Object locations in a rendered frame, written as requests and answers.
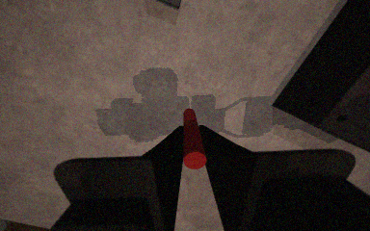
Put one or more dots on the red peg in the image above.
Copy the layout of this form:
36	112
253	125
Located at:
193	151

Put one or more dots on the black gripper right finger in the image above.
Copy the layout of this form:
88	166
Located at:
237	174

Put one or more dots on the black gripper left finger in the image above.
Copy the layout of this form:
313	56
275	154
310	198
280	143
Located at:
154	176

